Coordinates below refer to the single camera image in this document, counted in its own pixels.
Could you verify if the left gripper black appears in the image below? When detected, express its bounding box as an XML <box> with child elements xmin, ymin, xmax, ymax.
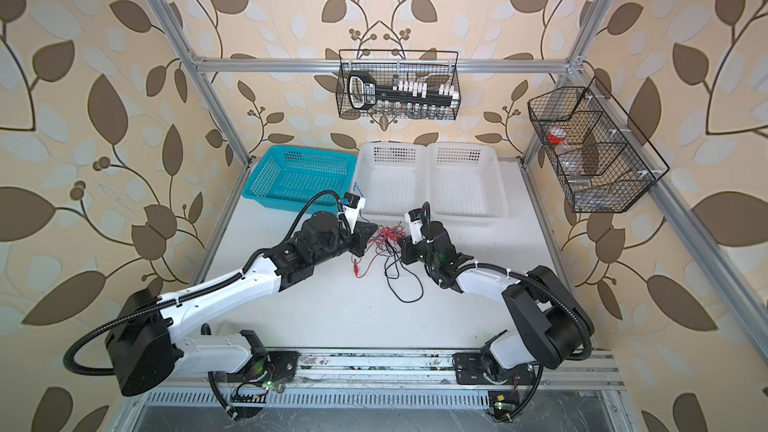
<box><xmin>309</xmin><ymin>216</ymin><xmax>378</xmax><ymax>267</ymax></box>

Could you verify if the red cable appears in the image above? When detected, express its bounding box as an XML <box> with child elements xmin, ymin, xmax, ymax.
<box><xmin>350</xmin><ymin>224</ymin><xmax>407</xmax><ymax>280</ymax></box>

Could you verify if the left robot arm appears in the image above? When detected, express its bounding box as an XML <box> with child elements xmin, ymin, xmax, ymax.
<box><xmin>63</xmin><ymin>190</ymin><xmax>377</xmax><ymax>397</ymax></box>

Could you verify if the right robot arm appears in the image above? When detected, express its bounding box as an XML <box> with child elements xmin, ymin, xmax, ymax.
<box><xmin>399</xmin><ymin>202</ymin><xmax>594</xmax><ymax>384</ymax></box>

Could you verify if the white plastic basket left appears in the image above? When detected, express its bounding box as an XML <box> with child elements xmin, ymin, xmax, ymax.
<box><xmin>349</xmin><ymin>143</ymin><xmax>429</xmax><ymax>223</ymax></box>

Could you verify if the white plastic basket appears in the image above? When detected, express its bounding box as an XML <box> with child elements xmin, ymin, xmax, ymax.
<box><xmin>427</xmin><ymin>142</ymin><xmax>509</xmax><ymax>222</ymax></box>
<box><xmin>349</xmin><ymin>143</ymin><xmax>429</xmax><ymax>223</ymax></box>

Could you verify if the white plastic basket right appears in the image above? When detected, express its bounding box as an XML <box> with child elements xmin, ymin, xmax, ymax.
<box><xmin>427</xmin><ymin>142</ymin><xmax>509</xmax><ymax>222</ymax></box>

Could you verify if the teal plastic basket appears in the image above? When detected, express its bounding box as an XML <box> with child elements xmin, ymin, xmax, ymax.
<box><xmin>241</xmin><ymin>145</ymin><xmax>357</xmax><ymax>212</ymax></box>

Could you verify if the black tool with vials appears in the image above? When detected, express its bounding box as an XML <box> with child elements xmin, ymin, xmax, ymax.
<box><xmin>345</xmin><ymin>71</ymin><xmax>461</xmax><ymax>111</ymax></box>

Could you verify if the red capped container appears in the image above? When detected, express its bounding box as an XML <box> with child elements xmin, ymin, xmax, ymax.
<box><xmin>546</xmin><ymin>126</ymin><xmax>567</xmax><ymax>146</ymax></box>

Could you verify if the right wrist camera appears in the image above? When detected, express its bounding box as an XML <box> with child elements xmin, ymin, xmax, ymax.
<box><xmin>405</xmin><ymin>207</ymin><xmax>427</xmax><ymax>245</ymax></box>

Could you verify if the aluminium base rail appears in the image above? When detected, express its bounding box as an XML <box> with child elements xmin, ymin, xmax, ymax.
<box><xmin>144</xmin><ymin>347</ymin><xmax>626</xmax><ymax>393</ymax></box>

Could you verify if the black wire basket back wall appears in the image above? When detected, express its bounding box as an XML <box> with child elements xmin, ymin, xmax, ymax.
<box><xmin>335</xmin><ymin>47</ymin><xmax>462</xmax><ymax>121</ymax></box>

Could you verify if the black wire basket wall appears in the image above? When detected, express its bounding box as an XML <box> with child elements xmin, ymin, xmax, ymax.
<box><xmin>335</xmin><ymin>47</ymin><xmax>462</xmax><ymax>121</ymax></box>
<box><xmin>527</xmin><ymin>77</ymin><xmax>670</xmax><ymax>213</ymax></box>

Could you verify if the black wire basket right wall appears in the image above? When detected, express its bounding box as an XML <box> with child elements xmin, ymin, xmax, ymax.
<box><xmin>527</xmin><ymin>77</ymin><xmax>670</xmax><ymax>213</ymax></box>

